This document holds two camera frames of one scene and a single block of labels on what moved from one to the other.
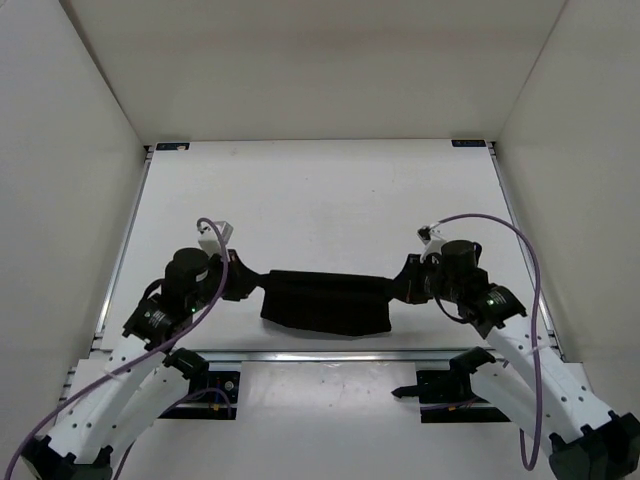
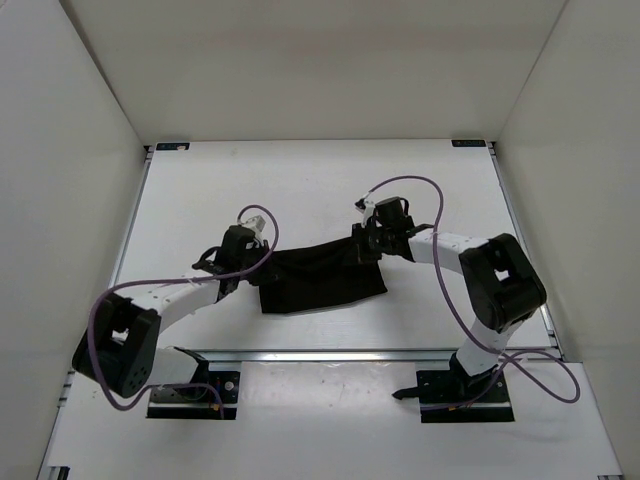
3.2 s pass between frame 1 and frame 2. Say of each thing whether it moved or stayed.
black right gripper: moved
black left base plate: stayed
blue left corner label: stayed
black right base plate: stayed
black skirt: moved
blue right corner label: stayed
